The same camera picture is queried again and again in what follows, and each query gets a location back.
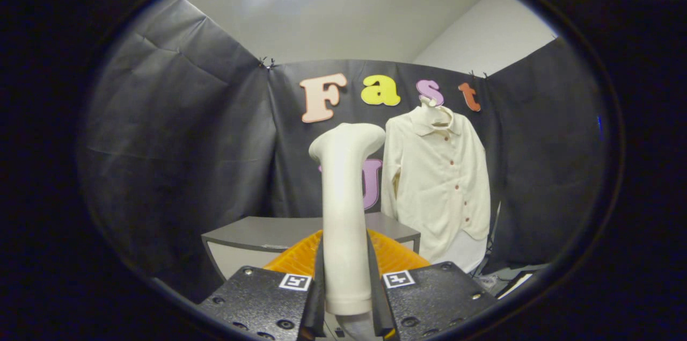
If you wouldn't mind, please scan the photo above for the white garment steamer head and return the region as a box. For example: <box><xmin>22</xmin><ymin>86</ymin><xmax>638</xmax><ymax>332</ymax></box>
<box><xmin>309</xmin><ymin>123</ymin><xmax>386</xmax><ymax>316</ymax></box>

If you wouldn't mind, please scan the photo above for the cream button-up shirt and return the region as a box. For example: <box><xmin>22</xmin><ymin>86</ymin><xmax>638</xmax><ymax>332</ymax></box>
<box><xmin>380</xmin><ymin>106</ymin><xmax>492</xmax><ymax>273</ymax></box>

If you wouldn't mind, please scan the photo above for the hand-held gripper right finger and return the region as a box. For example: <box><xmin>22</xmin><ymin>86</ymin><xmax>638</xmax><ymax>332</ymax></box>
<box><xmin>367</xmin><ymin>228</ymin><xmax>500</xmax><ymax>340</ymax></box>

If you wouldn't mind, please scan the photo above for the grey cabinet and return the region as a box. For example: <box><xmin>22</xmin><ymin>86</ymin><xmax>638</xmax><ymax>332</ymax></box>
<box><xmin>201</xmin><ymin>212</ymin><xmax>422</xmax><ymax>282</ymax></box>

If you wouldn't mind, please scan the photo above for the white plastic hanger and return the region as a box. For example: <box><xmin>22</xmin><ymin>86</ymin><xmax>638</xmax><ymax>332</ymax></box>
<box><xmin>418</xmin><ymin>95</ymin><xmax>453</xmax><ymax>127</ymax></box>

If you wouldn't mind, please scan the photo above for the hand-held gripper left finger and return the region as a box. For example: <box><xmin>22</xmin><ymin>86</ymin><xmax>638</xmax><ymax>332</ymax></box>
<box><xmin>198</xmin><ymin>229</ymin><xmax>326</xmax><ymax>341</ymax></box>

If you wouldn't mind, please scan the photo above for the black backdrop cloth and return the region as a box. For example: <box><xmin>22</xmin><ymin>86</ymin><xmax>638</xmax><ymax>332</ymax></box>
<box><xmin>78</xmin><ymin>0</ymin><xmax>610</xmax><ymax>304</ymax></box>

